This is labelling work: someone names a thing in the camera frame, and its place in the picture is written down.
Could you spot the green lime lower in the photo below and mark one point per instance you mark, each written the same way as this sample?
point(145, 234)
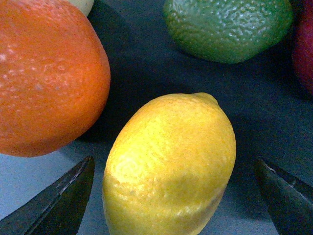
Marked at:
point(227, 31)

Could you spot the white pear lower left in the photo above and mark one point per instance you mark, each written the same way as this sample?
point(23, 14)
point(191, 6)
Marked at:
point(84, 6)

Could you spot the large orange left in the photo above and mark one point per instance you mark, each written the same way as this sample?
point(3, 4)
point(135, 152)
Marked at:
point(54, 76)

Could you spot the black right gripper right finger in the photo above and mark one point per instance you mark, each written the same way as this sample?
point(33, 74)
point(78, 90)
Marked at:
point(288, 199)

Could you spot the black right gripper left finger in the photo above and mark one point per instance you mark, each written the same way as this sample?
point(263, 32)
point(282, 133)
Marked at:
point(58, 209)

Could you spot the red apple centre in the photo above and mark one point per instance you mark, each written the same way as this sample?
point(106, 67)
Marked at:
point(302, 55)

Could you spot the yellow lemon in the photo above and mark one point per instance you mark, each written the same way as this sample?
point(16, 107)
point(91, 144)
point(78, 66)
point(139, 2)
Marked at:
point(169, 166)

